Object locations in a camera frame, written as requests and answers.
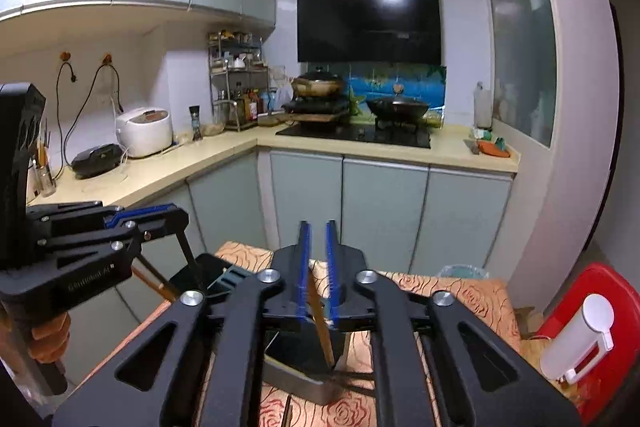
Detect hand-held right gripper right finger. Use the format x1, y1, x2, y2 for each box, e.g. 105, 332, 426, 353
326, 220, 584, 427

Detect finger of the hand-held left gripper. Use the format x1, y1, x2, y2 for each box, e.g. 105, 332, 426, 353
26, 201, 191, 242
35, 227, 147, 270

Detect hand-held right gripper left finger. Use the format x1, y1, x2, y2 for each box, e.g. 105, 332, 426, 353
52, 220, 313, 427

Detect brown wooden chopstick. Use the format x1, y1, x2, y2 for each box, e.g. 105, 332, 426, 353
306, 274, 337, 369

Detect black utensil holder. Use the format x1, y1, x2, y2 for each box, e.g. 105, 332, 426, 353
169, 251, 379, 406

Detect glass jar with utensils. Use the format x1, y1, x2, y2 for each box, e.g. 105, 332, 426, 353
30, 121, 57, 198

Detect person's left hand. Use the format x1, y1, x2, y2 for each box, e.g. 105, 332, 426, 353
26, 311, 72, 365

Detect reddish dark chopstick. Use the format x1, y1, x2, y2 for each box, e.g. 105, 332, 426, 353
131, 263, 177, 304

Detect black countertop grill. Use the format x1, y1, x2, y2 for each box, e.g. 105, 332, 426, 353
71, 143, 124, 180

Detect grey lower cabinets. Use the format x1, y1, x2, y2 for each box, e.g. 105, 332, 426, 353
65, 147, 515, 383

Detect beige kitchen countertop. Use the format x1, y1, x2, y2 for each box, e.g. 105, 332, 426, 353
27, 121, 521, 208

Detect white rice cooker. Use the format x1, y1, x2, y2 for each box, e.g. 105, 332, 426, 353
115, 107, 174, 158

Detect pepper grinder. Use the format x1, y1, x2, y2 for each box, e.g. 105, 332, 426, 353
188, 105, 204, 142

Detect rose-patterned tablecloth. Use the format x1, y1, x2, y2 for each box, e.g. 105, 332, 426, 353
82, 241, 524, 427

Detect trash bin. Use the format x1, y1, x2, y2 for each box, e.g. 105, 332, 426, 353
438, 263, 490, 281

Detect black glass gas cooktop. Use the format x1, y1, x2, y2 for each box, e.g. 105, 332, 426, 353
275, 121, 432, 150

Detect sauce bottles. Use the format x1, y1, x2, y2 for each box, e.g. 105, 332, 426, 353
231, 82, 267, 124

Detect black induction cooker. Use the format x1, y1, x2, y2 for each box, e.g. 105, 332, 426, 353
281, 95, 351, 122

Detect metal spice rack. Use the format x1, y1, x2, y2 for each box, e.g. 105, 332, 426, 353
208, 31, 271, 132

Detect black lidded wok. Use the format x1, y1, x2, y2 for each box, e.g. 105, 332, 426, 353
367, 84, 431, 121

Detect brown lidded clay pot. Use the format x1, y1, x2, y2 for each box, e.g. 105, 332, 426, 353
290, 67, 347, 100

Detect orange cloth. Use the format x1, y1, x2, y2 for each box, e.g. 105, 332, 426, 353
477, 137, 512, 158

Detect ocean-print backsplash sticker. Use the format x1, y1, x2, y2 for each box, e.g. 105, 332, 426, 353
344, 62, 447, 128

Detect white plastic bottle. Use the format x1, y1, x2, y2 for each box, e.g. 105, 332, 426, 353
473, 81, 495, 130

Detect black range hood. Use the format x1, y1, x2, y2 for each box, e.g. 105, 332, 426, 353
296, 0, 443, 64

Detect white electric kettle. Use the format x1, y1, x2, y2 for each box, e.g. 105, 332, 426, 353
539, 293, 615, 384

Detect red plastic stool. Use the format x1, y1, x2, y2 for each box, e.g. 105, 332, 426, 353
520, 262, 640, 426

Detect frosted glass door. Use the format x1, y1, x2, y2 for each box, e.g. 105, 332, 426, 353
479, 0, 558, 148

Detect hanging black cables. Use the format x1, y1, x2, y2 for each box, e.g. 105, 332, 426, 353
54, 51, 122, 170

